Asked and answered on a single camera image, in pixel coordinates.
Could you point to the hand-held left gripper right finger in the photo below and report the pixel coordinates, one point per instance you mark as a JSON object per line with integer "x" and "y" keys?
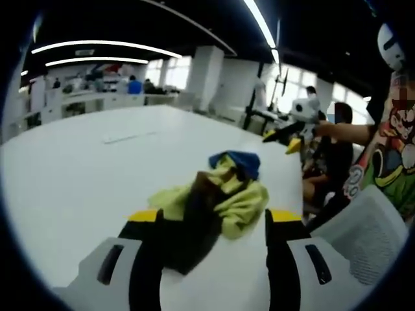
{"x": 298, "y": 259}

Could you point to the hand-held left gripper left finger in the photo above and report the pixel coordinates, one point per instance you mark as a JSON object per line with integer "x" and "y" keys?
{"x": 94, "y": 259}

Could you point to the white shelf counter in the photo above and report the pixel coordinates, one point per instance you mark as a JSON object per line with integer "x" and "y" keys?
{"x": 94, "y": 102}

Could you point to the yellow-green blue garment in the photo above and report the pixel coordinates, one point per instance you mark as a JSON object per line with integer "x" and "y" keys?
{"x": 241, "y": 202}

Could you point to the straight ceiling light strip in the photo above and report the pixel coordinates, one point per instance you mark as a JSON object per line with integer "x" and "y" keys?
{"x": 262, "y": 26}

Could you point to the white mesh chair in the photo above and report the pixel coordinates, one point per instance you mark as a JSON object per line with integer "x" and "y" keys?
{"x": 363, "y": 233}

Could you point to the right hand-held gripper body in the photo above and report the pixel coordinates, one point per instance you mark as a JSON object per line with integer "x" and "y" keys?
{"x": 303, "y": 110}

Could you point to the white pillar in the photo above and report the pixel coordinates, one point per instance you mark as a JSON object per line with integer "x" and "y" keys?
{"x": 207, "y": 77}

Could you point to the black and white stand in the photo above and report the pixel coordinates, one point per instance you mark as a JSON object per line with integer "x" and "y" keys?
{"x": 259, "y": 94}

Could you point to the long ceiling light strip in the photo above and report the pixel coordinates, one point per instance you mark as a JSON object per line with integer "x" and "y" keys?
{"x": 107, "y": 43}

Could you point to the white worn device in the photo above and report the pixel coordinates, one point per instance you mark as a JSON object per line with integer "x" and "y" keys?
{"x": 390, "y": 45}

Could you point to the short ceiling light strip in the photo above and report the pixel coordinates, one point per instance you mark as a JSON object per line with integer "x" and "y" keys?
{"x": 97, "y": 60}

